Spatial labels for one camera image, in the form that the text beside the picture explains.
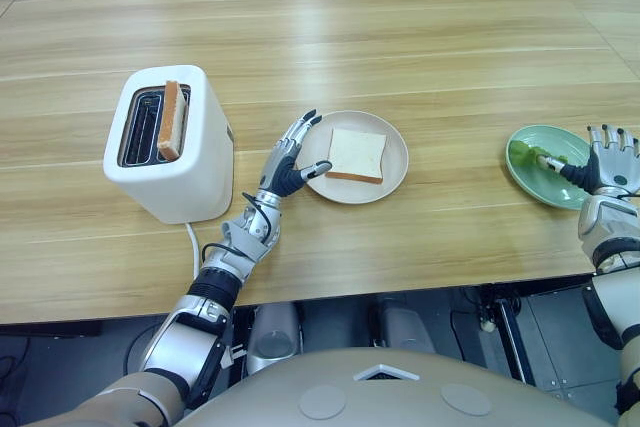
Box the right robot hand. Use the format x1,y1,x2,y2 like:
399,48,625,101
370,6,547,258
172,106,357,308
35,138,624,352
535,123,640,198

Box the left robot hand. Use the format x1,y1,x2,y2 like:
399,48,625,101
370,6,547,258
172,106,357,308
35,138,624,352
258,107,334,199

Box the green lettuce leaf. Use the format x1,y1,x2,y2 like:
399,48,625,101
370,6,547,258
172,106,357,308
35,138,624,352
510,140,569,169

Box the beige plate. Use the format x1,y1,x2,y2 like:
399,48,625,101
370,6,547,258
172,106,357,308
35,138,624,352
295,110,410,206

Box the green plate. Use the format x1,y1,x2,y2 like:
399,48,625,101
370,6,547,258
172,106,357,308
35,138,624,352
505,124,599,211

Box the bread slice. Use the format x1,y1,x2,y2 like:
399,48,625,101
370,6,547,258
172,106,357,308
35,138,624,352
324,127,388,186
156,79,187,163

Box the cream toaster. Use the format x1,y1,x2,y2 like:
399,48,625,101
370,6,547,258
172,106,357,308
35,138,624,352
102,64,236,225

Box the robot body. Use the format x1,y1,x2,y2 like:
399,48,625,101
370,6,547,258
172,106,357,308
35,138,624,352
172,346,617,427

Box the white cord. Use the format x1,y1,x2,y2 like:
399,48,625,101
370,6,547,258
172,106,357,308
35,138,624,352
185,222,201,281

